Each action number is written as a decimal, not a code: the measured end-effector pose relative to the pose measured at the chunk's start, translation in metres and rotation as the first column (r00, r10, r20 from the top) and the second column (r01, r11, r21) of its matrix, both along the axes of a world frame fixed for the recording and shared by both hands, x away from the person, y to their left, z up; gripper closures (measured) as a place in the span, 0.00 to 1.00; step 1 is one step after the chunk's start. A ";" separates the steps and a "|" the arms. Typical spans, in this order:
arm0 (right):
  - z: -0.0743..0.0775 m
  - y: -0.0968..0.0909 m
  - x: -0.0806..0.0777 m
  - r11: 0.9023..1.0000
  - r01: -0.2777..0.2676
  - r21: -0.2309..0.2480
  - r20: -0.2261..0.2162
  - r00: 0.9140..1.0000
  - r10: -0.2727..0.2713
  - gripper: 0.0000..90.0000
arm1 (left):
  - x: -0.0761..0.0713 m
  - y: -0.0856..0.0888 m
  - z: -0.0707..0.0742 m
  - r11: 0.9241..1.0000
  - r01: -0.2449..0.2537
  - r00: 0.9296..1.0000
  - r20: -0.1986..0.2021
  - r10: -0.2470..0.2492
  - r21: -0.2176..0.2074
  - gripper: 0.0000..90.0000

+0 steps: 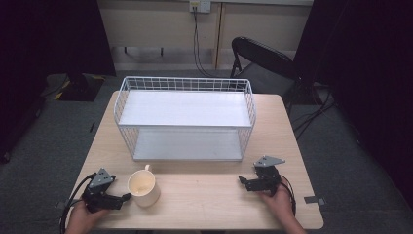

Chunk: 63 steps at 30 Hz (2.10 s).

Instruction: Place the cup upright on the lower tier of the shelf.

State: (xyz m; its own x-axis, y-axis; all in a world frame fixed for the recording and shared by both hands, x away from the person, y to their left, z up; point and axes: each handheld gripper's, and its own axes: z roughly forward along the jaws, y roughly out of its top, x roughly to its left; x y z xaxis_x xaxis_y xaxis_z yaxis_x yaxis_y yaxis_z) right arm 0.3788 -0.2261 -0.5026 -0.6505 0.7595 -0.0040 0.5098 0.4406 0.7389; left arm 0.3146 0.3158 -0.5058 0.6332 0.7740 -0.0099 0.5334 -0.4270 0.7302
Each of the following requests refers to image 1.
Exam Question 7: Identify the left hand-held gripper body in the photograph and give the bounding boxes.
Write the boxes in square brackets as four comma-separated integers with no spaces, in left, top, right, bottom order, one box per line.
[81,167,125,215]

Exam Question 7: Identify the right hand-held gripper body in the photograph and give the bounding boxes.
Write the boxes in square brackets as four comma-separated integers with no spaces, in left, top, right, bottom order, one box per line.
[246,155,282,197]

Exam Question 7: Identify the cream ceramic cup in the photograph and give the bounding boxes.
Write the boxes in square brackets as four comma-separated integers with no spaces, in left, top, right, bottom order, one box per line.
[127,164,162,209]

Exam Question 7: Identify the person's left hand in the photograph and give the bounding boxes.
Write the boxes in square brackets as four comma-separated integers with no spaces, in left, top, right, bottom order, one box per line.
[64,200,111,234]

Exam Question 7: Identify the person's right hand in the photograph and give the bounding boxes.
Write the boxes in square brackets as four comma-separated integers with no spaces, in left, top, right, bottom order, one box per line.
[257,185,296,226]

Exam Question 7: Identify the black folding chair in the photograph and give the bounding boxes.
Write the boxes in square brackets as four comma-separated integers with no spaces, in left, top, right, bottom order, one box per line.
[229,36,314,98]

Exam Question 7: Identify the black stand base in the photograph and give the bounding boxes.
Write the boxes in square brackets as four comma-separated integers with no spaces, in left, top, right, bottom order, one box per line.
[53,71,106,102]

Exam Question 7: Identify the dark curtain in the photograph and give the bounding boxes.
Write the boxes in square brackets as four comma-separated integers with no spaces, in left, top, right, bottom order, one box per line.
[293,0,413,209]
[0,0,117,164]

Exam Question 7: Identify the left hand-held gripper cable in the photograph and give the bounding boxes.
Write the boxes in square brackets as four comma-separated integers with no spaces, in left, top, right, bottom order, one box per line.
[58,173,97,234]

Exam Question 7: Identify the hand-held gripper cable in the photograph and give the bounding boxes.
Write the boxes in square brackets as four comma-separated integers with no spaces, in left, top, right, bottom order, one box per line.
[278,175,297,217]
[58,173,97,234]

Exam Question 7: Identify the right hand-held gripper cable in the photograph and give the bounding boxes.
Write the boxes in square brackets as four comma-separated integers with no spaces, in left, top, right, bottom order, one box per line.
[278,175,297,217]

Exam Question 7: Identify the black floor cables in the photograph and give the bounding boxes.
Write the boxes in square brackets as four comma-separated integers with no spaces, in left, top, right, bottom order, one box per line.
[290,82,340,141]

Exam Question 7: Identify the white wire shelf rack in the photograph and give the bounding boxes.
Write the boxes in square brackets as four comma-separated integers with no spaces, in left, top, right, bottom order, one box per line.
[113,75,257,163]

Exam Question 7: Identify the black wall socket cable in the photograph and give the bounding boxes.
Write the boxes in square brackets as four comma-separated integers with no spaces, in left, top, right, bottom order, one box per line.
[193,9,217,78]

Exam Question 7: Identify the white wall socket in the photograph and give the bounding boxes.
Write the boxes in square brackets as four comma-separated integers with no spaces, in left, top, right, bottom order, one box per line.
[189,0,212,15]

